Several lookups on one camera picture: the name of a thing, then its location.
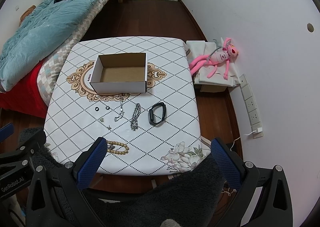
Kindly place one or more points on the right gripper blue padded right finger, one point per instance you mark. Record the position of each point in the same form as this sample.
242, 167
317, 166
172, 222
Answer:
236, 172

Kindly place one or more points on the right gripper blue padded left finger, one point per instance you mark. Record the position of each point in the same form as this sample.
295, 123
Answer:
86, 165

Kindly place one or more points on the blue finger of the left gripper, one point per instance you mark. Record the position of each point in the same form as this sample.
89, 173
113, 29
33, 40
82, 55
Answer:
6, 131

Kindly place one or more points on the black bracelet band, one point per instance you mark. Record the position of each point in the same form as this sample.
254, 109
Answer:
157, 114

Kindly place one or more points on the white cardboard box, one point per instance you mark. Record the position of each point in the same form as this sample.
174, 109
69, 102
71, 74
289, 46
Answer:
120, 73

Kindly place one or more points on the red bed sheet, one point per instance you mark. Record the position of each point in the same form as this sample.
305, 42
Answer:
25, 96

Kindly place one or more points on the black fuzzy garment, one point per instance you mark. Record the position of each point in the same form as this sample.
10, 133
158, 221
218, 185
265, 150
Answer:
54, 200

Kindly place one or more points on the white power strip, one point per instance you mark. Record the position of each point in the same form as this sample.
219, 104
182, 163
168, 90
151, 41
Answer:
251, 106

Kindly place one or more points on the patterned white tablecloth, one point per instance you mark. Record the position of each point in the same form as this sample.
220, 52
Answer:
140, 149

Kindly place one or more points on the white cloth covered box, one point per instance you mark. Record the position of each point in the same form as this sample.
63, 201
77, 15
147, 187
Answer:
200, 47

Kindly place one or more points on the teal blue quilt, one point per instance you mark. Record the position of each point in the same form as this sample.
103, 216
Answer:
46, 28

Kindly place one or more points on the pink panther plush toy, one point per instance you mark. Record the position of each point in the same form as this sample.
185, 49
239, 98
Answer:
221, 54

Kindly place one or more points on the brown plush toy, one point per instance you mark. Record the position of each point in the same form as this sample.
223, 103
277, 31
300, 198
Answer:
26, 13

